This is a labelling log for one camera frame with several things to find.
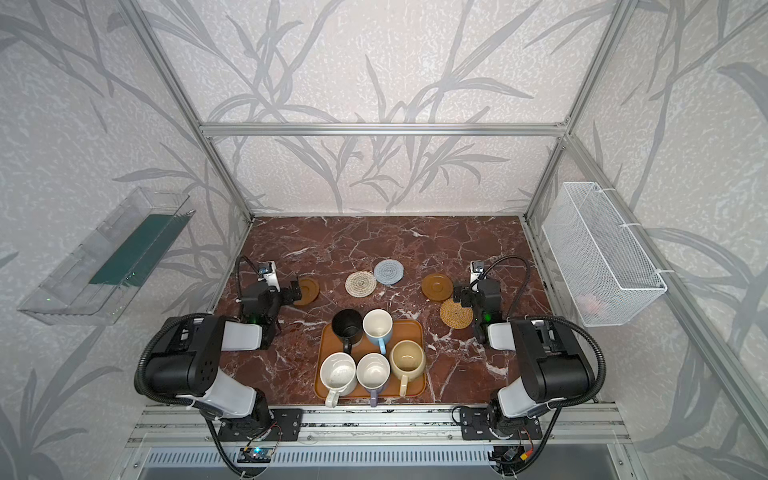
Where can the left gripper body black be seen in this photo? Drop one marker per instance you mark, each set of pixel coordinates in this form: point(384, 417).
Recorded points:
point(287, 290)

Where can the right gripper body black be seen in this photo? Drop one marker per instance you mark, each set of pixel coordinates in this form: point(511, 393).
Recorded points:
point(470, 297)

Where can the brown wooden coaster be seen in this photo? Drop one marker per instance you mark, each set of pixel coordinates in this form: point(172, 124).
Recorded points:
point(437, 287)
point(309, 291)

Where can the black mug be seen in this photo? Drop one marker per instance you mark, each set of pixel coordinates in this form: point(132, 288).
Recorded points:
point(347, 325)

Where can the cream woven zigzag coaster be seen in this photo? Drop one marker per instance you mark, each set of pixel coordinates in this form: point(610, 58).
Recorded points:
point(360, 284)

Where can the blue grey woven coaster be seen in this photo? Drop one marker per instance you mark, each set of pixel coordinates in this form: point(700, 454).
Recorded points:
point(389, 272)

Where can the white and blue mug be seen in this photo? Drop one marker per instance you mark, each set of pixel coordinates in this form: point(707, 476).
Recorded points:
point(378, 328)

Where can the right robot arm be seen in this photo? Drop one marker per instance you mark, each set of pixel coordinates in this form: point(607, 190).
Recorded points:
point(560, 363)

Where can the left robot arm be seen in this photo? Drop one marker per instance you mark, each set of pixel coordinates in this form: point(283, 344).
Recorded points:
point(181, 363)

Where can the beige mug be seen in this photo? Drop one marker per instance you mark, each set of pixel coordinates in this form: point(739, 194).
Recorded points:
point(407, 361)

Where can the white speckled mug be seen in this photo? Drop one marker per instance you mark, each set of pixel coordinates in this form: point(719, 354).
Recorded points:
point(338, 375)

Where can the white and purple mug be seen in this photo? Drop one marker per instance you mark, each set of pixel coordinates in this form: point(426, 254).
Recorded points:
point(373, 372)

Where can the right electronics board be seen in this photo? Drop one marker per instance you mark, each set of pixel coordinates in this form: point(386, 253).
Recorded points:
point(510, 454)

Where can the electronics board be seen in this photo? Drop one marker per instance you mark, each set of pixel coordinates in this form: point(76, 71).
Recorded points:
point(255, 455)
point(510, 454)

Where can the left electronics board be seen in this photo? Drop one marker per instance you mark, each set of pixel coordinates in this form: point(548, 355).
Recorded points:
point(255, 455)

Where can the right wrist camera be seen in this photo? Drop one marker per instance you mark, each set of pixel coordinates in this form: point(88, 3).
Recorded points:
point(477, 268)

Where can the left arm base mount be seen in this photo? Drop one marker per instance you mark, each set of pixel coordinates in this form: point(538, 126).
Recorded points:
point(281, 424)

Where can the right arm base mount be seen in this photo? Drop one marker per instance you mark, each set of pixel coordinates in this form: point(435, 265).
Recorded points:
point(488, 423)

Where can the white wire mesh basket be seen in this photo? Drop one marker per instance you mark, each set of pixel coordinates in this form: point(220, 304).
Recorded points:
point(608, 274)

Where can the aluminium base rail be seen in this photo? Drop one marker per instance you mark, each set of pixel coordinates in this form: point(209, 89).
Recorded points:
point(396, 424)

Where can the clear plastic wall bin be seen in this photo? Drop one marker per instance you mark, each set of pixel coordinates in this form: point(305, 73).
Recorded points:
point(95, 283)

